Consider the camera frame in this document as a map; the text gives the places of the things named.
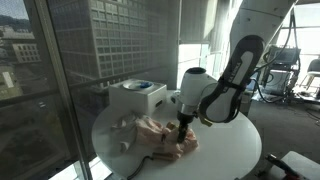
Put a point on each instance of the equipment cart with monitor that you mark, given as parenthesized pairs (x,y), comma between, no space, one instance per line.
(279,72)

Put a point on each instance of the white stand platform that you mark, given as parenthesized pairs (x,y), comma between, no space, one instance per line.
(306,168)

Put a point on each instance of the yellow play dough can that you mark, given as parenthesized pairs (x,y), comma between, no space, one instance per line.
(171,126)

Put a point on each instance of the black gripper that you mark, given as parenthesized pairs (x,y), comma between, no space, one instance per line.
(184,121)

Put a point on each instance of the white towel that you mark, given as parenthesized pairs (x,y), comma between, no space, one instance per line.
(124,132)

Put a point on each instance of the pink cloth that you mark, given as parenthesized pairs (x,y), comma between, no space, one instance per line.
(153,134)

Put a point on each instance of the red black tool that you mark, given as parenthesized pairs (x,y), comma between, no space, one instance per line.
(290,174)

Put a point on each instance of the office chair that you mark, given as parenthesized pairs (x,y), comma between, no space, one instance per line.
(313,71)

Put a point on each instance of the white box appliance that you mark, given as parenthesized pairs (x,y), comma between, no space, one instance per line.
(143,101)

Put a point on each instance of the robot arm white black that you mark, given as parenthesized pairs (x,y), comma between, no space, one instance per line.
(217,100)

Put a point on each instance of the blue white bowl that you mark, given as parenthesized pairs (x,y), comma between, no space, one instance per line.
(137,85)

